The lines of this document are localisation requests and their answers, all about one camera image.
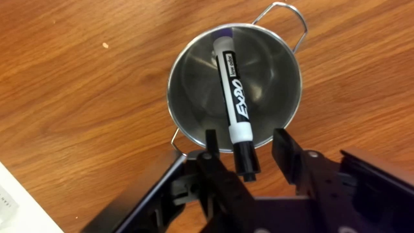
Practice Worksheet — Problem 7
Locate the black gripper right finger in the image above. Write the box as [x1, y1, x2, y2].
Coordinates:
[272, 128, 303, 184]

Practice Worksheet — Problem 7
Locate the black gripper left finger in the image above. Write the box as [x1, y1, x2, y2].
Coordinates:
[206, 130, 219, 156]

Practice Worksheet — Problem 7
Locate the black and white Expo marker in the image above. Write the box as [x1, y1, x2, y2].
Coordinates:
[213, 36, 260, 181]

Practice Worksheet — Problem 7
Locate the small steel pot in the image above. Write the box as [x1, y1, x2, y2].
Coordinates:
[167, 21, 303, 153]

